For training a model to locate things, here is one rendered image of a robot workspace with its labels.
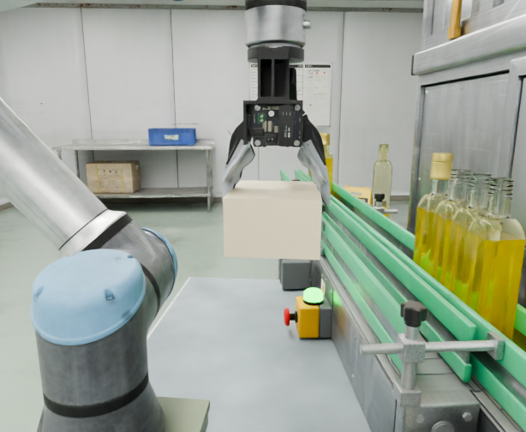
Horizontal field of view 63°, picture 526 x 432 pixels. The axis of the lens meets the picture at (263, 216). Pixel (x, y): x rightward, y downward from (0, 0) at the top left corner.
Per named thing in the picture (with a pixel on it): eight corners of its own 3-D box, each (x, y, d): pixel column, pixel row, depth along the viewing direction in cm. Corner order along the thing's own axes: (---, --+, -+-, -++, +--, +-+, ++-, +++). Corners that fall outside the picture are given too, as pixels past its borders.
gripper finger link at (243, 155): (199, 198, 56) (237, 138, 53) (208, 190, 61) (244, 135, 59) (219, 212, 56) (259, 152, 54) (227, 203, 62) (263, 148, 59)
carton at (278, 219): (224, 256, 54) (223, 198, 53) (241, 226, 70) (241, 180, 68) (319, 260, 53) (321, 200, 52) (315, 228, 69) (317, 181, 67)
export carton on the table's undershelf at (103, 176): (86, 193, 577) (83, 163, 569) (99, 188, 620) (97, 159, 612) (133, 193, 575) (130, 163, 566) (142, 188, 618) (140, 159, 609)
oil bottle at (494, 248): (511, 367, 60) (531, 218, 56) (472, 369, 60) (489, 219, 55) (487, 346, 66) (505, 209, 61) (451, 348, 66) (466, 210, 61)
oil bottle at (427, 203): (451, 313, 77) (463, 195, 73) (420, 314, 77) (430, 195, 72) (437, 300, 83) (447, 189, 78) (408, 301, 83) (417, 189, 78)
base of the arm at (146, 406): (2, 482, 48) (-10, 404, 45) (86, 395, 62) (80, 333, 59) (127, 511, 44) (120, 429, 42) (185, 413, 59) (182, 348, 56)
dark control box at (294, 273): (310, 291, 121) (311, 261, 119) (282, 291, 120) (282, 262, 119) (306, 279, 129) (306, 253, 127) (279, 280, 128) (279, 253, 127)
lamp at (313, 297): (325, 305, 94) (325, 292, 93) (304, 306, 93) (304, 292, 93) (321, 297, 98) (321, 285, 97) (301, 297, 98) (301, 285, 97)
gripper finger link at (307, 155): (327, 213, 55) (288, 153, 53) (325, 205, 60) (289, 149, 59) (349, 201, 54) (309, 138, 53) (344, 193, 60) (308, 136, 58)
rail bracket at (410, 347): (499, 405, 52) (512, 308, 49) (361, 410, 51) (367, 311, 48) (485, 389, 55) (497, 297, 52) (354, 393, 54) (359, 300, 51)
